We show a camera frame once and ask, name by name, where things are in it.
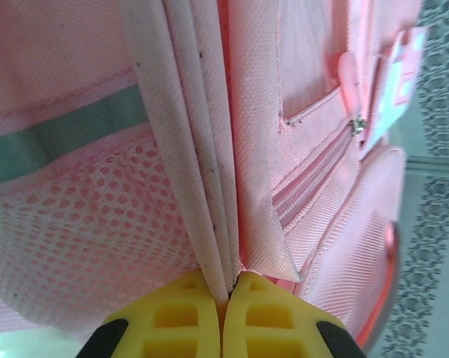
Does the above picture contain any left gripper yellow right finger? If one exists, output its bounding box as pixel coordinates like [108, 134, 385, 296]
[223, 271, 366, 358]

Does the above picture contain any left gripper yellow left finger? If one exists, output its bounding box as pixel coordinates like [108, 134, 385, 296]
[81, 268, 222, 358]

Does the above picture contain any pink school backpack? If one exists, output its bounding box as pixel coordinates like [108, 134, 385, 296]
[0, 0, 429, 358]

